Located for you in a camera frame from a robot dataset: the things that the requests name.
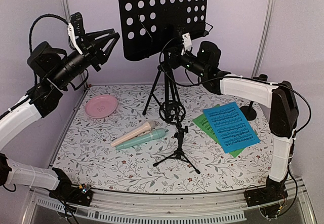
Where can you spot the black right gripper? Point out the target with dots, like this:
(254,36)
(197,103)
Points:
(172,60)

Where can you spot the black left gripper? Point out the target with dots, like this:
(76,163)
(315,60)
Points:
(92,48)

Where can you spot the black tripod music stand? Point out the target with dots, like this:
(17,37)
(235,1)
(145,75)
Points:
(148,25)

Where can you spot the black small tripod mic stand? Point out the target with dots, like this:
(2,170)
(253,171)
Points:
(173,112)

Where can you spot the beige toy microphone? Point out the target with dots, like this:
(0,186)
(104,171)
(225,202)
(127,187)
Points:
(147,126)

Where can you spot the mint green toy microphone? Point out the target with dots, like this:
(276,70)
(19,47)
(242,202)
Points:
(153,135)

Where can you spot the black round-base mic stand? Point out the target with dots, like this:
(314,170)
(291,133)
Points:
(248,110)

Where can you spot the blue printed paper sheet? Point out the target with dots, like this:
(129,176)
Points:
(230,127)

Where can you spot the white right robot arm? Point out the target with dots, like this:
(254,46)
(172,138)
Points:
(279,98)

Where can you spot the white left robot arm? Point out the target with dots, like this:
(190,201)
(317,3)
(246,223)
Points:
(56,70)

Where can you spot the pink round pad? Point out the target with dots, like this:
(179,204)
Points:
(101,106)

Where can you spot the floral patterned table mat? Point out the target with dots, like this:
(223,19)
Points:
(86,155)

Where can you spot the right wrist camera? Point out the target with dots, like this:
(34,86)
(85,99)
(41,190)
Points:
(186,43)

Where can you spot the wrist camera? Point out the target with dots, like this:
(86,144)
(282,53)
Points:
(76,30)
(186,43)

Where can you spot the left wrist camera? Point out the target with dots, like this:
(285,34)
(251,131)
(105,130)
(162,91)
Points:
(76,30)

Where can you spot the left metal frame post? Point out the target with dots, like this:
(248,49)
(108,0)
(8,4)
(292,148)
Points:
(65,1)

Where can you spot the metal frame post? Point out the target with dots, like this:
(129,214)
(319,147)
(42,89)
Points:
(65,1)
(264,37)

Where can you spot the right metal frame post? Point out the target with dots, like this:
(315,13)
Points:
(264,37)

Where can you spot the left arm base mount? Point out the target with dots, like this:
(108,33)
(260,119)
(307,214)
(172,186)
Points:
(67,192)

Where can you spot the front metal rail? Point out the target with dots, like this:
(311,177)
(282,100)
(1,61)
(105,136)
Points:
(122,207)

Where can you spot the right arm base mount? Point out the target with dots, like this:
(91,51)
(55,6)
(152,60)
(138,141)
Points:
(265,198)

